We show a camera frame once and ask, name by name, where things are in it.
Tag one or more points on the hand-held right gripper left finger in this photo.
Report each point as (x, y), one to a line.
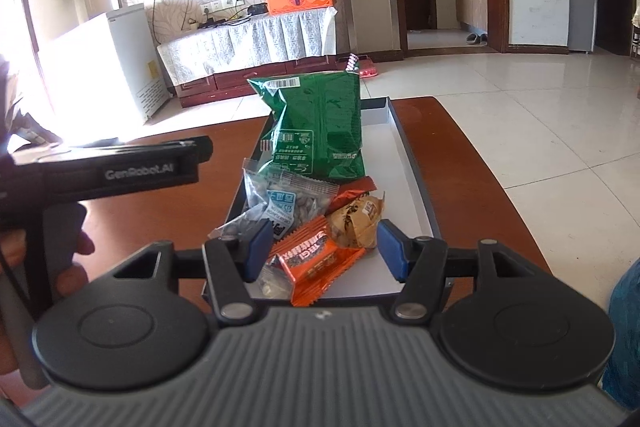
(260, 247)

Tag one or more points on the black power strip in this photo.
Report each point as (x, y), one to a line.
(208, 24)

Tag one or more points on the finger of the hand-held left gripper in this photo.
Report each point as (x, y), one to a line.
(204, 152)

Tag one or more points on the person's left hand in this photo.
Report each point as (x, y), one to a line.
(75, 247)

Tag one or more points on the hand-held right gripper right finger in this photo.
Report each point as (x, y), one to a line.
(390, 252)

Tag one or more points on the green snack bag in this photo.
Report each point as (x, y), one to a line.
(315, 122)

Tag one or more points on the grey snack tray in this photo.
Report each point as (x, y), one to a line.
(395, 187)

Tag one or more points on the grey slipper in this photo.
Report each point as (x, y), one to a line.
(471, 39)
(483, 38)

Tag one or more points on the red plastic dustpan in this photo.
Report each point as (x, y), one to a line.
(367, 69)

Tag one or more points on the white chest freezer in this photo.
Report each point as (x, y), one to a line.
(115, 67)

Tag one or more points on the orange snack packet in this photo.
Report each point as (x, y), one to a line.
(315, 262)

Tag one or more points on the TV cabinet with cloth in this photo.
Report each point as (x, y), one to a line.
(250, 39)

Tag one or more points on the gold snack packet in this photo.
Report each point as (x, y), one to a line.
(355, 222)

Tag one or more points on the white wall outlet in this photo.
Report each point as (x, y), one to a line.
(207, 9)
(235, 0)

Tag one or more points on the red foil stick packet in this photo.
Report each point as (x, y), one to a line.
(357, 191)

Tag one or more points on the blue patterned clothing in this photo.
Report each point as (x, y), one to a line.
(625, 332)

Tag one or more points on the clear sunflower seed packet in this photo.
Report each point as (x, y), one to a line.
(285, 202)

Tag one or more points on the small black box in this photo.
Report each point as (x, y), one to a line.
(259, 10)

